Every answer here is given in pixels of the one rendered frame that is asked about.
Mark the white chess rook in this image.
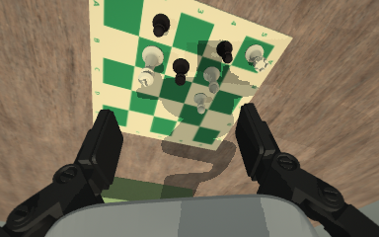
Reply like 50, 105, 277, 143
245, 44, 268, 72

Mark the green and cream chessboard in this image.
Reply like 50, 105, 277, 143
89, 0, 293, 150

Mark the white pawn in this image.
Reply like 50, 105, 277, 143
193, 93, 207, 114

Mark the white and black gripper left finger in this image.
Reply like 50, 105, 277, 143
0, 110, 123, 237

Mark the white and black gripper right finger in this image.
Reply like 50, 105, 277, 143
235, 103, 379, 237

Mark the white chess king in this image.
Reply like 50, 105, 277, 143
138, 45, 164, 87

